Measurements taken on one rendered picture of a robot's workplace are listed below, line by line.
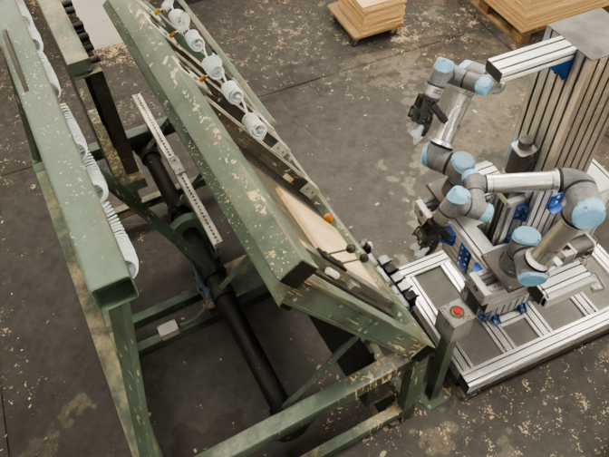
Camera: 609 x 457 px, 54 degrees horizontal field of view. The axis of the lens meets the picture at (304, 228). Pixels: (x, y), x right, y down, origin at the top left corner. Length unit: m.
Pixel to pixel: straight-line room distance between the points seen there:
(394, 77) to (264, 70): 1.16
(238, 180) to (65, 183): 0.54
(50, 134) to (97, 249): 0.47
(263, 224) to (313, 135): 3.14
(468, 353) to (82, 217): 2.51
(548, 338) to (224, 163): 2.34
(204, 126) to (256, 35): 3.94
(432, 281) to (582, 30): 1.85
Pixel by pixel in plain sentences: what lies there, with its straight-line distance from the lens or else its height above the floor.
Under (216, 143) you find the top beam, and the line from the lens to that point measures 2.08.
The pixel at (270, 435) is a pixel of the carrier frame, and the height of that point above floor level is 0.79.
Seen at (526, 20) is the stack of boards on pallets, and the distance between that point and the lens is 5.90.
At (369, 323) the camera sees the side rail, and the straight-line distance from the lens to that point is 2.28.
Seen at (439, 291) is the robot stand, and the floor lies 0.21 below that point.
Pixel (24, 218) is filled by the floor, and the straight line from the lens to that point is 4.89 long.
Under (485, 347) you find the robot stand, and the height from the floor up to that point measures 0.21.
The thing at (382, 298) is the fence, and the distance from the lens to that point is 2.77.
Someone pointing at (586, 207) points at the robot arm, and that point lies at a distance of 2.39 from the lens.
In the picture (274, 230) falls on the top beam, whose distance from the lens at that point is 1.80.
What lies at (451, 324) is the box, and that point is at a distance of 2.83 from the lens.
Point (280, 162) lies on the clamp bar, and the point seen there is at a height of 1.24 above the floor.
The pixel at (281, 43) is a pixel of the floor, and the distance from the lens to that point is 5.93.
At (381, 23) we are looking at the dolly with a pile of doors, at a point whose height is 0.19.
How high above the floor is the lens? 3.35
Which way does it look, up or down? 52 degrees down
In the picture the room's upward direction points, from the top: 4 degrees counter-clockwise
